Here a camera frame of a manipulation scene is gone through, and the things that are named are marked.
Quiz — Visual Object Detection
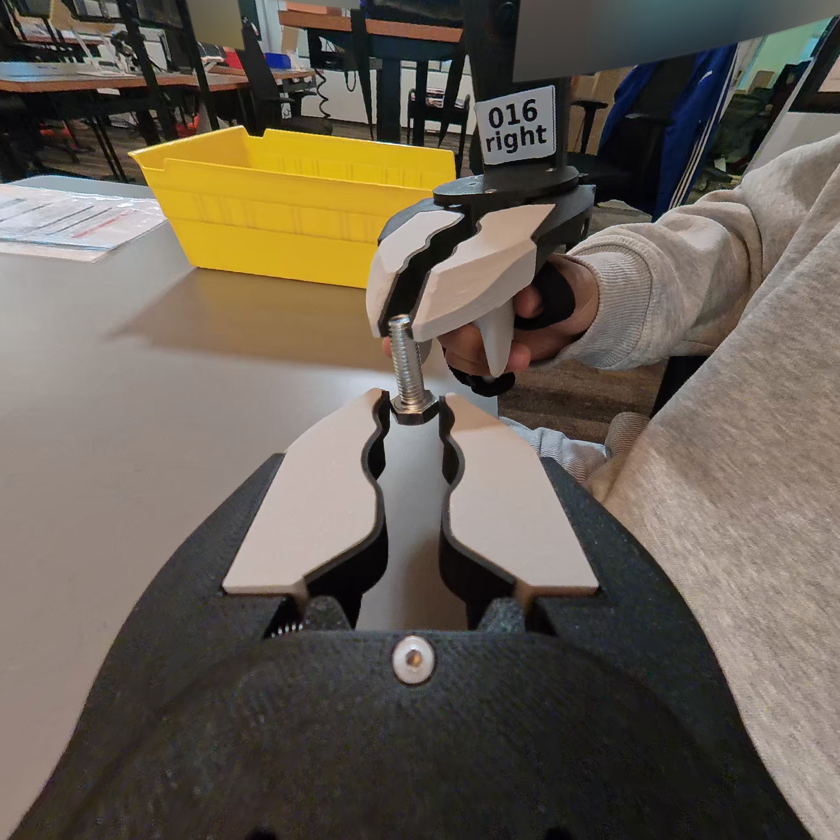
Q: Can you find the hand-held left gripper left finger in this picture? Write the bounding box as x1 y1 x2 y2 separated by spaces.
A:
222 387 392 630

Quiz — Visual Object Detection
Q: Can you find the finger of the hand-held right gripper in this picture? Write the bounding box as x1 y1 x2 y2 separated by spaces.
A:
410 203 557 379
365 209 466 337

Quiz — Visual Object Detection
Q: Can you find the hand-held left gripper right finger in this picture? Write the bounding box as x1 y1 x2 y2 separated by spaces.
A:
436 392 601 631

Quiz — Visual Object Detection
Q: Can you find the silver hex bolt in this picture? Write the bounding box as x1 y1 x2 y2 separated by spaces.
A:
387 314 441 427

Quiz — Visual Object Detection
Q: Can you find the person's right forearm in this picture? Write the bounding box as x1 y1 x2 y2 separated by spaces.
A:
566 134 840 370

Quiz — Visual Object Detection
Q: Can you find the grey desk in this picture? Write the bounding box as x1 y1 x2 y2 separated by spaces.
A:
0 174 503 840

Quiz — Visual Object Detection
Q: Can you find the long wooden office desk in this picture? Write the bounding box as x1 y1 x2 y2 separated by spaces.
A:
0 60 316 185

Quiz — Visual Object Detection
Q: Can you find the person's right hand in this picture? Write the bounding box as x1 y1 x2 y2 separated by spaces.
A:
440 252 602 389

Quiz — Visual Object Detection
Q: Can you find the yellow plastic bin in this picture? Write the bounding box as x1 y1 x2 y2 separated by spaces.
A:
128 126 458 290

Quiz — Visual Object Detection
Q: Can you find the black office chair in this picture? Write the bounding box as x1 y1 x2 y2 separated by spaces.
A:
233 20 334 137
567 59 664 191

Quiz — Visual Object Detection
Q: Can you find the blue jacket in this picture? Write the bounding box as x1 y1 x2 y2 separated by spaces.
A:
594 42 741 221

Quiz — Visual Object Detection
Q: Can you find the person's grey sweatshirt torso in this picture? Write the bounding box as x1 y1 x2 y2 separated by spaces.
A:
499 197 840 840

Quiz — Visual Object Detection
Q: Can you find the laminated paper sheet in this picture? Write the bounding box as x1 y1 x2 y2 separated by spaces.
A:
0 184 170 263

